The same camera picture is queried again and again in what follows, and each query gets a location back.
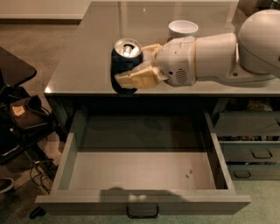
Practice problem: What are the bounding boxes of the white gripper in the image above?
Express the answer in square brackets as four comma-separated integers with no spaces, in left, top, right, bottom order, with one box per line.
[115,37,196,89]

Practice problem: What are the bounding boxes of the blue pepsi can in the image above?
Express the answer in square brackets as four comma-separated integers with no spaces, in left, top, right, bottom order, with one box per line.
[110,38,143,95]

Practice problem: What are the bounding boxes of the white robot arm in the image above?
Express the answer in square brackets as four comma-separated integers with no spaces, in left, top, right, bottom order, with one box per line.
[114,10,280,89]

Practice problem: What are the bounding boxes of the open grey top drawer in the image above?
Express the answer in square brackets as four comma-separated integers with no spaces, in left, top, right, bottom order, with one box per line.
[36,111,251,216]

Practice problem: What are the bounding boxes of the grey upper side drawer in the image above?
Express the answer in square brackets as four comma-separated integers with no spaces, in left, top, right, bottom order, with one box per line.
[214,111,280,137]

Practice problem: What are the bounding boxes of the grey middle side drawer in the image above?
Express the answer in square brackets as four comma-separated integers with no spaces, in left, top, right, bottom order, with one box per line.
[220,141,280,163]

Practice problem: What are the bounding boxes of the white ceramic bowl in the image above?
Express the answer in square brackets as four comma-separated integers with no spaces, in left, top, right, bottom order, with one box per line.
[168,20,199,39]

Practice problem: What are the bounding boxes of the black bag with label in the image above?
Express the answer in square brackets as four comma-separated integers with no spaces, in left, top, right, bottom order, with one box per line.
[9,95,51,130]

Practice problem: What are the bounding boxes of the black side table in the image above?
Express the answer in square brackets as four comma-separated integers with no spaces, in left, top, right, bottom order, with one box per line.
[0,47,37,87]

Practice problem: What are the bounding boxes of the dark shoe on floor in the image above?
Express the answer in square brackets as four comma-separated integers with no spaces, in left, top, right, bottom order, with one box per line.
[0,178,14,194]

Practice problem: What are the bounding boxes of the metal drawer handle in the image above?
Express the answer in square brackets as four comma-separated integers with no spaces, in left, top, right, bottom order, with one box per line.
[126,206,159,219]

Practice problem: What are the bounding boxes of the black floor cables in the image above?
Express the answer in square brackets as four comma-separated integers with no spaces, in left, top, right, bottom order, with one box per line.
[28,158,55,195]

